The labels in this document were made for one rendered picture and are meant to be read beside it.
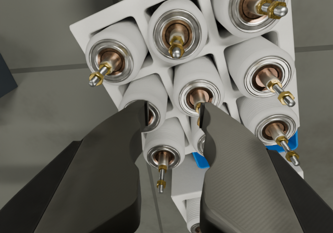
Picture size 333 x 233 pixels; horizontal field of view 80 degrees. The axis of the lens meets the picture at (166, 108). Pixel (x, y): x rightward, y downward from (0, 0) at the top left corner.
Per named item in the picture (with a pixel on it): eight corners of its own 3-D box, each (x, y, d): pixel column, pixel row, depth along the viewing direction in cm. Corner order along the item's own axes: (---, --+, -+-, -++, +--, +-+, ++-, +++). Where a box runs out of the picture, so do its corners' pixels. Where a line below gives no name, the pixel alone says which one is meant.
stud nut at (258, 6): (271, 11, 26) (273, 12, 25) (257, 17, 26) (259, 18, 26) (268, -5, 25) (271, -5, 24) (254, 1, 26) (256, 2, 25)
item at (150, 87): (127, 75, 55) (106, 110, 39) (154, 55, 51) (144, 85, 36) (149, 100, 58) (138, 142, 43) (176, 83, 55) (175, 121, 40)
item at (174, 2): (205, 5, 45) (219, 16, 29) (188, 45, 50) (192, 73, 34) (165, -13, 43) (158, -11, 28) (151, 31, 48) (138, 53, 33)
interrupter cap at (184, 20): (209, 20, 30) (210, 21, 29) (189, 65, 34) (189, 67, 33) (162, 0, 29) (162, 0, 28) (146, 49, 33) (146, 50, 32)
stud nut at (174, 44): (177, 59, 25) (177, 61, 24) (166, 52, 25) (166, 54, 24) (187, 46, 24) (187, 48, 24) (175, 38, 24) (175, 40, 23)
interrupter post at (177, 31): (187, 30, 31) (188, 35, 28) (181, 45, 32) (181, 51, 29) (172, 25, 31) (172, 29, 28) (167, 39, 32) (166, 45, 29)
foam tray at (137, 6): (156, 125, 72) (150, 163, 56) (99, 14, 53) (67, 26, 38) (270, 92, 63) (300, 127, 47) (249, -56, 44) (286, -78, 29)
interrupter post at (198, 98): (202, 104, 38) (204, 114, 35) (190, 101, 37) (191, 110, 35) (207, 93, 36) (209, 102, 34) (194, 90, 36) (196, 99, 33)
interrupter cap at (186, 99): (210, 118, 39) (210, 120, 39) (173, 108, 39) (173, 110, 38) (226, 85, 35) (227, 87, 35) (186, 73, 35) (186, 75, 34)
